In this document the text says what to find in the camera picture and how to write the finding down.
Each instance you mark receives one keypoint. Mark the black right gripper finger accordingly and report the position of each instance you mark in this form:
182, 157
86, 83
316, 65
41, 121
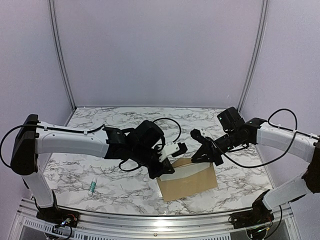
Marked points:
204, 149
201, 158

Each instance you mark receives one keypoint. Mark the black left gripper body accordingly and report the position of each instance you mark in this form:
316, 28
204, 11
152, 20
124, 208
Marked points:
141, 155

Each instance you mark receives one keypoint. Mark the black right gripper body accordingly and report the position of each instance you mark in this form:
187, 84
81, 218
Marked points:
233, 140

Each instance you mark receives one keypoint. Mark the cream letter paper sheet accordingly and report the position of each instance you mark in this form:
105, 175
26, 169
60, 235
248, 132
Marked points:
185, 171

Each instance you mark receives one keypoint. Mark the brown kraft paper envelope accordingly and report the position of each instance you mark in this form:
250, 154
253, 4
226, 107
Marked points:
184, 187

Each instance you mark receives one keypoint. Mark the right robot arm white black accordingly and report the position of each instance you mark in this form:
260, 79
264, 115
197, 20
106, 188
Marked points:
259, 131

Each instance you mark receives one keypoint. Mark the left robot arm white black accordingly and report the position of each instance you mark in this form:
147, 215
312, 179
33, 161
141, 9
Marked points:
145, 145

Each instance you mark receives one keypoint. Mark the white green glue stick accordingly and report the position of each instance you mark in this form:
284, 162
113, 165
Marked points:
92, 186

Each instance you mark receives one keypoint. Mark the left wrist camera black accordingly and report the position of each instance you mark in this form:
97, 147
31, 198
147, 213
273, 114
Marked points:
181, 149

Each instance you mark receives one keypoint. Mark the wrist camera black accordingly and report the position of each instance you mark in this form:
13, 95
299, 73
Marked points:
181, 149
230, 119

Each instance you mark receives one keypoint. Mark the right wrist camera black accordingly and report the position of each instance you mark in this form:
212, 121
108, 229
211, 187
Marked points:
230, 119

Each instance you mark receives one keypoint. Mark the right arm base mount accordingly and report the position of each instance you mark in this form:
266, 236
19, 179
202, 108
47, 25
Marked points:
246, 219

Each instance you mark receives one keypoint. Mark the aluminium table front rail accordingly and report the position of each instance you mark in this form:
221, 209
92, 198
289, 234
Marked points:
110, 226

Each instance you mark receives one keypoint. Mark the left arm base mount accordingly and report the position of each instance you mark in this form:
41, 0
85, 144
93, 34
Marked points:
57, 215

